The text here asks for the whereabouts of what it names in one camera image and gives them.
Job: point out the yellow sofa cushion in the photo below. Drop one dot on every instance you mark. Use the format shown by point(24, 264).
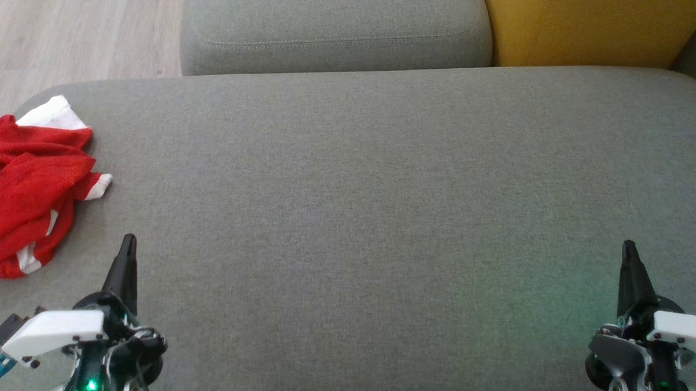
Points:
point(585, 27)

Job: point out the red jersey with white trim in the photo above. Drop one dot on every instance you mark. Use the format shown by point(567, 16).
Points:
point(17, 207)

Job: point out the grey sofa back cushion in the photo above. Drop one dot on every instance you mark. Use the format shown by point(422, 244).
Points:
point(331, 27)

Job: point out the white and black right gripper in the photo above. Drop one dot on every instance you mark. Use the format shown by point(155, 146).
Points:
point(684, 334)

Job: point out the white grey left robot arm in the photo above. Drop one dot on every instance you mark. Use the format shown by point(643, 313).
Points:
point(89, 383)

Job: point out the grey sofa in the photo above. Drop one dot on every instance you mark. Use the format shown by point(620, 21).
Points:
point(353, 219)

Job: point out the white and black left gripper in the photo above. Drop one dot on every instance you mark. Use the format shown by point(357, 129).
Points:
point(54, 330)

